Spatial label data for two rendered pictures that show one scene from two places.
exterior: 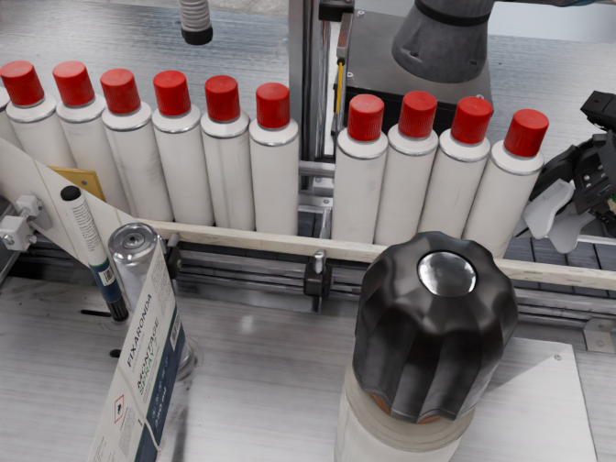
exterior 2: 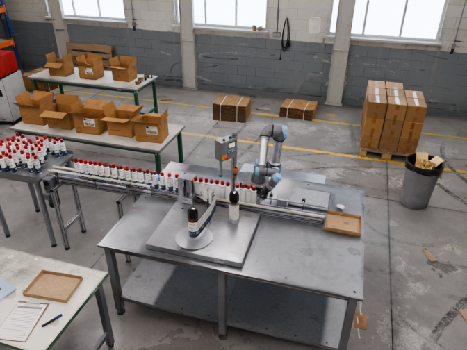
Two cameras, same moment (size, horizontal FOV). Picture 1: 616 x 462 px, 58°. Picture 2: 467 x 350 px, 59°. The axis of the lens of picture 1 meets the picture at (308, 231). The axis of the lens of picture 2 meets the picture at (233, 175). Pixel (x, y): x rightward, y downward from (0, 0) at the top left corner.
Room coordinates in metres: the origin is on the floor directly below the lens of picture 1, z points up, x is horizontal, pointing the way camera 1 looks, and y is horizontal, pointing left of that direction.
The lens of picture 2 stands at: (-2.69, -0.52, 3.04)
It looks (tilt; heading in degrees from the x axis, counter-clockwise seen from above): 30 degrees down; 9
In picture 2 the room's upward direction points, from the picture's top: straight up
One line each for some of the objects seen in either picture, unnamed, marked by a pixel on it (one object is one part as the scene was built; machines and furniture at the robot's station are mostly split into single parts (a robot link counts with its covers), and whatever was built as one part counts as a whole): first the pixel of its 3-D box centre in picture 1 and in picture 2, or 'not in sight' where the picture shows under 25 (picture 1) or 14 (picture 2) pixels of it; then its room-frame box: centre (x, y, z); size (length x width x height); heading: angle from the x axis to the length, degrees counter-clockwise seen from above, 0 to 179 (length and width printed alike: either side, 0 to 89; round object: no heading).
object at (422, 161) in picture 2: not in sight; (427, 168); (2.18, -2.21, 0.50); 0.42 x 0.41 x 0.28; 82
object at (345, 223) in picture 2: not in sight; (343, 222); (0.34, -1.01, 0.85); 0.30 x 0.26 x 0.04; 84
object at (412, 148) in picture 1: (404, 179); (242, 193); (0.45, -0.10, 0.98); 0.05 x 0.05 x 0.20
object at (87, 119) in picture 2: not in sight; (89, 117); (1.94, 2.12, 0.97); 0.45 x 0.38 x 0.37; 175
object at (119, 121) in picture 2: not in sight; (124, 119); (1.96, 1.66, 0.96); 0.53 x 0.45 x 0.37; 174
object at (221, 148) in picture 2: not in sight; (225, 148); (0.55, 0.07, 1.38); 0.17 x 0.10 x 0.19; 139
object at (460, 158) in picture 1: (452, 184); (248, 194); (0.45, -0.16, 0.98); 0.05 x 0.05 x 0.20
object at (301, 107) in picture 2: not in sight; (298, 109); (4.97, -0.56, 0.11); 0.65 x 0.54 x 0.22; 79
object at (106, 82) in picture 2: not in sight; (96, 96); (4.16, 3.18, 0.39); 2.20 x 0.80 x 0.78; 82
